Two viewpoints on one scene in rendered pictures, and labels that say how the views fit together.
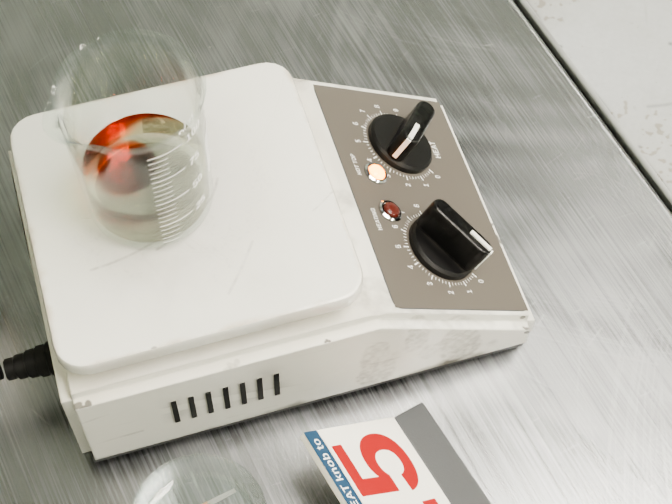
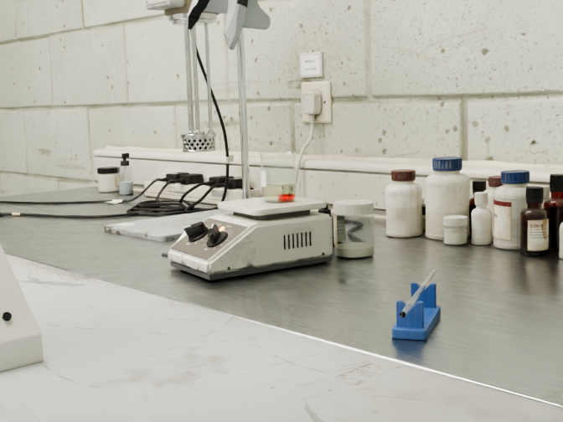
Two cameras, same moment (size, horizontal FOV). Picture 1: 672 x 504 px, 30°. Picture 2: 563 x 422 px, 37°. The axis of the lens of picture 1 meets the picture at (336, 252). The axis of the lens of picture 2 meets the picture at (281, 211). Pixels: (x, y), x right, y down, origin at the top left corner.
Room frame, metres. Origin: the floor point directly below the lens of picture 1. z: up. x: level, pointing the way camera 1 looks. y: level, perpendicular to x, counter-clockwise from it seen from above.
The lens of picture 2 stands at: (1.44, -0.19, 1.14)
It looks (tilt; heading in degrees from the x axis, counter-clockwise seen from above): 8 degrees down; 167
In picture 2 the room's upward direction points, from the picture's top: 2 degrees counter-clockwise
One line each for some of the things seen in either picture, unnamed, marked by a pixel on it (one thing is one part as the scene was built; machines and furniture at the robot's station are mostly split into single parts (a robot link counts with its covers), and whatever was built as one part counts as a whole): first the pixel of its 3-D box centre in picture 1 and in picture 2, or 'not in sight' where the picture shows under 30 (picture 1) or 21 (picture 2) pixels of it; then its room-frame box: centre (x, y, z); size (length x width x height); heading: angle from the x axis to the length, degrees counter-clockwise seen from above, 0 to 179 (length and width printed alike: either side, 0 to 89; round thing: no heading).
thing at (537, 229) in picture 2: not in sight; (534, 220); (0.36, 0.43, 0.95); 0.04 x 0.04 x 0.10
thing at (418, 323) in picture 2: not in sight; (416, 309); (0.65, 0.13, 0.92); 0.10 x 0.03 x 0.04; 148
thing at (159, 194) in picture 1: (133, 148); (280, 176); (0.27, 0.08, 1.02); 0.06 x 0.05 x 0.08; 130
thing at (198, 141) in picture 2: not in sight; (195, 84); (-0.15, 0.02, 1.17); 0.07 x 0.07 x 0.25
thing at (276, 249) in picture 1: (181, 208); (271, 204); (0.27, 0.06, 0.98); 0.12 x 0.12 x 0.01; 19
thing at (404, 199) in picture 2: not in sight; (404, 203); (0.13, 0.32, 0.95); 0.06 x 0.06 x 0.11
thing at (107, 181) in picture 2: not in sight; (109, 179); (-0.86, -0.13, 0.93); 0.06 x 0.06 x 0.06
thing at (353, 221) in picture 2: not in sight; (353, 229); (0.27, 0.19, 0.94); 0.06 x 0.06 x 0.08
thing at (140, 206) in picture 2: not in sight; (126, 199); (-0.40, -0.11, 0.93); 0.34 x 0.26 x 0.06; 118
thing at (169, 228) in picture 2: not in sight; (198, 222); (-0.14, 0.01, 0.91); 0.30 x 0.20 x 0.01; 118
